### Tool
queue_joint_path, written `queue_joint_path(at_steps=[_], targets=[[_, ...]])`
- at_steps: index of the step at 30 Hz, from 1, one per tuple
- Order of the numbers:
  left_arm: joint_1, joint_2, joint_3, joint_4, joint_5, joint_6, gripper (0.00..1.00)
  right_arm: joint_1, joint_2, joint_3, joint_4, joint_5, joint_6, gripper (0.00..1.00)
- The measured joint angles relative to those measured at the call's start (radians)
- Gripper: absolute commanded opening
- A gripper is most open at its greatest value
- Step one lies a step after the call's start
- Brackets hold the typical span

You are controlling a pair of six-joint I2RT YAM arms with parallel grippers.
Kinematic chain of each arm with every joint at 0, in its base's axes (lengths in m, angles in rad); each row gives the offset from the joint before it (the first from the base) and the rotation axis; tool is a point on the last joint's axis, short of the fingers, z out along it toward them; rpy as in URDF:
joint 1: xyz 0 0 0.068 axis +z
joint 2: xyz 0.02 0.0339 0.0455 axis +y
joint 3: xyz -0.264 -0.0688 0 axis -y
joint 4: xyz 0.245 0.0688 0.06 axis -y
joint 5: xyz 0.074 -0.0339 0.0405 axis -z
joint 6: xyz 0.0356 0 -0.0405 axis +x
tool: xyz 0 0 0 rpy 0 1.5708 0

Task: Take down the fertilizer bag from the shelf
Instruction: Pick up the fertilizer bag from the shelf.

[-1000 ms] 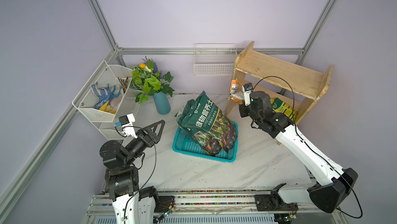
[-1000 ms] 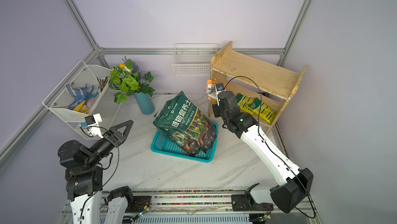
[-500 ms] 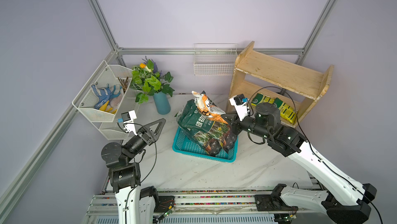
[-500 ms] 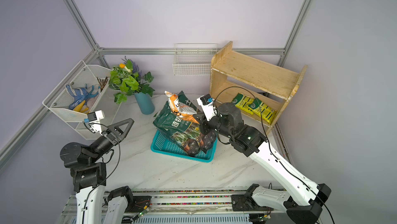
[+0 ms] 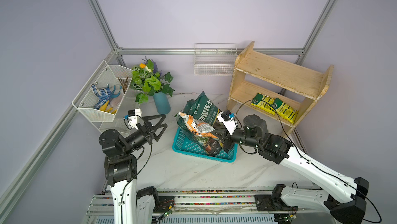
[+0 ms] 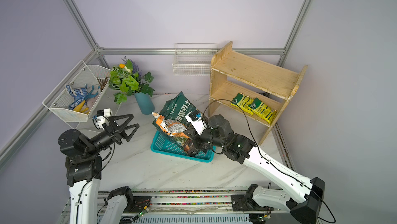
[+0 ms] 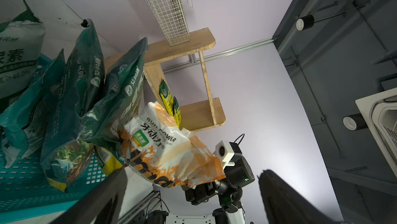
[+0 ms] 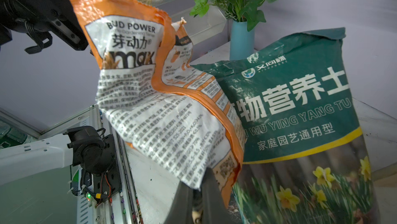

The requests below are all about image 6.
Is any teal plastic basket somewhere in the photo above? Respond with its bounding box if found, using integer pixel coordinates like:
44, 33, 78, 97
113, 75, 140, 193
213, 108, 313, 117
151, 131, 215, 163

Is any orange silver snack-like bag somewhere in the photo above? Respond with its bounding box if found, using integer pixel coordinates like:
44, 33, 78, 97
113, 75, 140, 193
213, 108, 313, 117
152, 112, 189, 139

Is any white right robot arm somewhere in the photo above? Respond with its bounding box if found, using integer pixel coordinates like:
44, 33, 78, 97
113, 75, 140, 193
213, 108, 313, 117
184, 111, 325, 224

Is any blue knitted glove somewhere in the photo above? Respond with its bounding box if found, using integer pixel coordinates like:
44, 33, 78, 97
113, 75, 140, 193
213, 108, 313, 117
65, 84, 100, 110

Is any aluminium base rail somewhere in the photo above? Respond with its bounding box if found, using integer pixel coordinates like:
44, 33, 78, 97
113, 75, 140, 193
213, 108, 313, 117
58, 186, 276, 224

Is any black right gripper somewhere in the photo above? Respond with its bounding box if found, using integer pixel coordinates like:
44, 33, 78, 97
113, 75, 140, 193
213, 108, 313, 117
184, 122, 226, 149

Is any teal vase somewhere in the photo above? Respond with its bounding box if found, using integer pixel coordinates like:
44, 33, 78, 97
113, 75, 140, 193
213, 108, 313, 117
134, 92, 155, 115

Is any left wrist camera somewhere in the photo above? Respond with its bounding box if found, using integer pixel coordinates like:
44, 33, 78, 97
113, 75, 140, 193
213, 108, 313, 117
93, 108, 112, 130

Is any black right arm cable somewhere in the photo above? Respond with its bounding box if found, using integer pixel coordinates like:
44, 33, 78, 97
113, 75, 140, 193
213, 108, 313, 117
201, 99, 337, 224

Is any yellow green fertilizer packet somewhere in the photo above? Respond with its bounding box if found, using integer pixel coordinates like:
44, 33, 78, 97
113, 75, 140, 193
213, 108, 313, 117
248, 98, 277, 124
231, 93, 254, 115

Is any aluminium frame post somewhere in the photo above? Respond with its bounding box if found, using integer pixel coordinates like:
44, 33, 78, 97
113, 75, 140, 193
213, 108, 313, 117
277, 0, 314, 67

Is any artificial green plant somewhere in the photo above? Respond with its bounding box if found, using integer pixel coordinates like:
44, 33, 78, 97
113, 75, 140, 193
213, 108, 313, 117
108, 57, 155, 104

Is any dark green soil bag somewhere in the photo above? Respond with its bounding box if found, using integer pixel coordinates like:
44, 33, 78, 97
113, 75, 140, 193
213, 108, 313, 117
153, 92, 196, 152

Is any white mesh corner rack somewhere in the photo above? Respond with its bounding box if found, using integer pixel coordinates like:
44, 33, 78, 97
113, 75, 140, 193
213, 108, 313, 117
42, 61, 120, 138

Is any wooden two-tier shelf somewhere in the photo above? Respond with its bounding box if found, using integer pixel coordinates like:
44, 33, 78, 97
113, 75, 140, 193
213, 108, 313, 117
208, 41, 308, 144

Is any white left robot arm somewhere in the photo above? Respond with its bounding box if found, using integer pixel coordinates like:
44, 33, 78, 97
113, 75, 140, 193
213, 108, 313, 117
58, 114, 151, 224

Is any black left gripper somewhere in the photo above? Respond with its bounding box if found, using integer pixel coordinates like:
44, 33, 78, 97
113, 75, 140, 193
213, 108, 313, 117
88, 115, 140, 156

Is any white wire wall basket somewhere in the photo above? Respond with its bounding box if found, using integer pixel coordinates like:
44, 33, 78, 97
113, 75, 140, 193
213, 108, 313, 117
172, 43, 218, 76

